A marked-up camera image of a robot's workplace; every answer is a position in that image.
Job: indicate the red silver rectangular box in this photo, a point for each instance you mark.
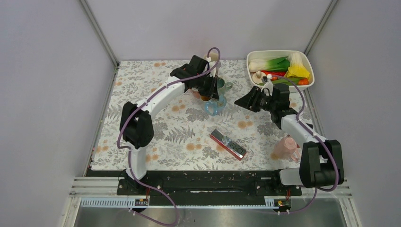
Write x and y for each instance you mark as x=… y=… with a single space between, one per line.
x=228 y=144

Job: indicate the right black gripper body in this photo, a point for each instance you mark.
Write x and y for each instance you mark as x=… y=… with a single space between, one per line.
x=261 y=101

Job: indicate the white rectangular vegetable bin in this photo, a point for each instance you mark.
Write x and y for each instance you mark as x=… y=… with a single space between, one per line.
x=272 y=54

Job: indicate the salmon pink mug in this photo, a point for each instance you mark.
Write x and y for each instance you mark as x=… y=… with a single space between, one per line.
x=195 y=93

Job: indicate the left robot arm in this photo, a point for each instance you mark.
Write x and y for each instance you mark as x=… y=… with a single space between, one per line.
x=136 y=126

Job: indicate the red chili toy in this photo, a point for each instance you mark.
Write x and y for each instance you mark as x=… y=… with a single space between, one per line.
x=274 y=74

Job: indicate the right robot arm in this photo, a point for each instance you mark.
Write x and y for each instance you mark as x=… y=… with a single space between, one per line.
x=321 y=163

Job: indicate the cream patterned mug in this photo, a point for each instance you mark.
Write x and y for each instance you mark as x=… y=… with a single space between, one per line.
x=214 y=56

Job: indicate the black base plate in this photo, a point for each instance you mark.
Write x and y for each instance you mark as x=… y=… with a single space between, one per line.
x=207 y=188

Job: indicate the floral tablecloth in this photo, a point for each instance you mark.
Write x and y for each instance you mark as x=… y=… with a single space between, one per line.
x=181 y=130

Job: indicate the beige mushroom toy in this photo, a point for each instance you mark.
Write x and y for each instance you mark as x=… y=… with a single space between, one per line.
x=258 y=78

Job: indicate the green cucumber toy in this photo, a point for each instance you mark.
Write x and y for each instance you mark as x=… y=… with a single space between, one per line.
x=288 y=81

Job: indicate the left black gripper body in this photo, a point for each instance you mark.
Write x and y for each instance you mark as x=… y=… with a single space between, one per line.
x=205 y=85

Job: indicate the green glazed mug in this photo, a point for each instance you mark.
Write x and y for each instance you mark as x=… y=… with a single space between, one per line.
x=223 y=86

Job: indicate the blue ceramic cup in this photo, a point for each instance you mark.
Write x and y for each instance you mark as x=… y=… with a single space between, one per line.
x=214 y=107

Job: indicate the white enoki mushroom toy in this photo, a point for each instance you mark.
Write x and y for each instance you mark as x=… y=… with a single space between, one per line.
x=295 y=59

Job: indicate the orange carrot toy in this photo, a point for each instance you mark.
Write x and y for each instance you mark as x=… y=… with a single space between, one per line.
x=303 y=82

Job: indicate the translucent pink pitcher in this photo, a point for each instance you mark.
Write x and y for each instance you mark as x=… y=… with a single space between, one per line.
x=286 y=149

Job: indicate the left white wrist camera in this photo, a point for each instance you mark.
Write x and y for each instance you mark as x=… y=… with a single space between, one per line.
x=217 y=65

